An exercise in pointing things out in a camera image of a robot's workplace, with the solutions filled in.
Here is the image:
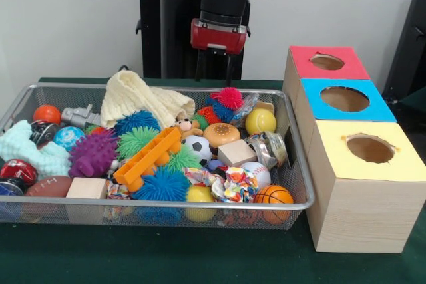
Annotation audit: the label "small orange basketball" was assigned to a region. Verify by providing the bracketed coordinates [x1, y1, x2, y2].
[254, 184, 294, 225]

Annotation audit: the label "wooden box three holes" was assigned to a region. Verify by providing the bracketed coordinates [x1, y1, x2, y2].
[283, 46, 426, 254]

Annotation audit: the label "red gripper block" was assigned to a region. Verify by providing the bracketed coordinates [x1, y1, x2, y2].
[190, 18, 248, 87]

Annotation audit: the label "clear shallow mesh bin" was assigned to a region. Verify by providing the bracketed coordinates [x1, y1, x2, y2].
[0, 82, 316, 230]

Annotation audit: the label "blue spiky ball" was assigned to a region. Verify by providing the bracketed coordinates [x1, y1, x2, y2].
[131, 166, 191, 203]

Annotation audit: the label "purple spiky ball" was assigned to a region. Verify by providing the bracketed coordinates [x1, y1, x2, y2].
[68, 129, 120, 179]

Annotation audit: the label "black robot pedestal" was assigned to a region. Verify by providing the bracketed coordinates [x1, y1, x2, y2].
[128, 0, 268, 80]

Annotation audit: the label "green spiky ball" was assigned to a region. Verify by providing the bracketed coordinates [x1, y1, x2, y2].
[164, 144, 202, 174]
[116, 126, 160, 160]

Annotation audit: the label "yellow green ball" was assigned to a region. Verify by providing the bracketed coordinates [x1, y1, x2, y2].
[245, 108, 278, 136]

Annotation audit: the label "orange toy brick round studs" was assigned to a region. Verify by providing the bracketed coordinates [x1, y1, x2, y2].
[113, 126, 182, 192]

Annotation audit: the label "cream knitted cloth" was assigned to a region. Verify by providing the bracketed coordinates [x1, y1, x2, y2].
[101, 70, 196, 129]

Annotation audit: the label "red orange ball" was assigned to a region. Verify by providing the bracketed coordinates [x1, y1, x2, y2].
[33, 104, 62, 126]

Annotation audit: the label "small black white soccer ball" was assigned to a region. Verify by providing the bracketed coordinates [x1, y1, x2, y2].
[182, 135, 213, 165]

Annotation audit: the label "crushed clear plastic bottle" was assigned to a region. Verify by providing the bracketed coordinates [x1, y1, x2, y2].
[230, 92, 260, 127]

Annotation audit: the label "dark green table cloth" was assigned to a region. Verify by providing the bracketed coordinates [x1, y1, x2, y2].
[0, 76, 426, 284]

